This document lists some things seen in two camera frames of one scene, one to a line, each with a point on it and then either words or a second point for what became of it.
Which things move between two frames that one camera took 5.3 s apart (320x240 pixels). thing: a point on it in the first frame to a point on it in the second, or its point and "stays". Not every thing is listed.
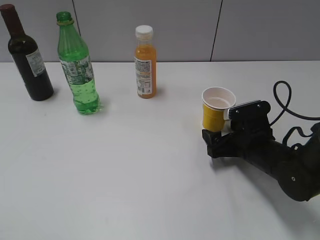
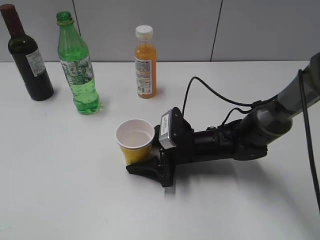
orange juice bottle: x=145 y=63 stays
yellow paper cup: x=215 y=100 to x=135 y=137
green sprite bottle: x=76 y=66 stays
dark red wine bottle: x=24 y=50 stays
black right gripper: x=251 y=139 to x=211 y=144
